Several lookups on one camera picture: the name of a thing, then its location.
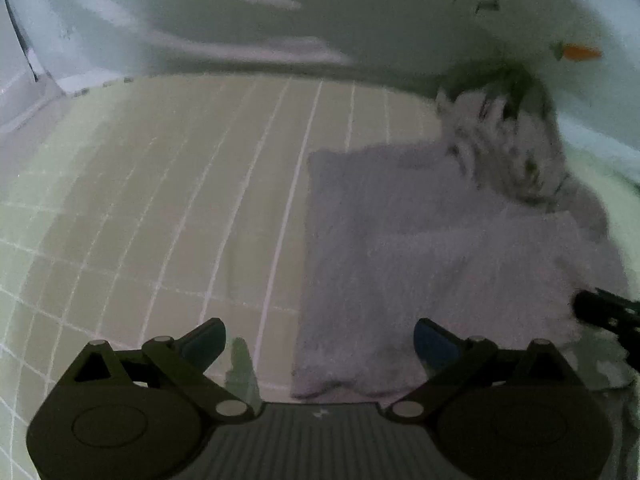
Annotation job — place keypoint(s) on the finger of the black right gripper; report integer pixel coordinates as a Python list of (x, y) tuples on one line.
[(601, 309)]

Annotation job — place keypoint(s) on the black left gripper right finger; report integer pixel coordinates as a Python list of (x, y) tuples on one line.
[(438, 350)]

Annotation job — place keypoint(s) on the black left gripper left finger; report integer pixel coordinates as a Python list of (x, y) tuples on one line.
[(183, 362)]

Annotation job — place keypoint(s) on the grey zip hoodie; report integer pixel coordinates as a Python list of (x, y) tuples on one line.
[(483, 230)]

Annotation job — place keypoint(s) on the green grid cutting mat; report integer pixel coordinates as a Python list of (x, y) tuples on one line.
[(145, 209)]

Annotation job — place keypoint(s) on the light blue printed bedsheet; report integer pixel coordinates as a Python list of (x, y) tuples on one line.
[(586, 51)]

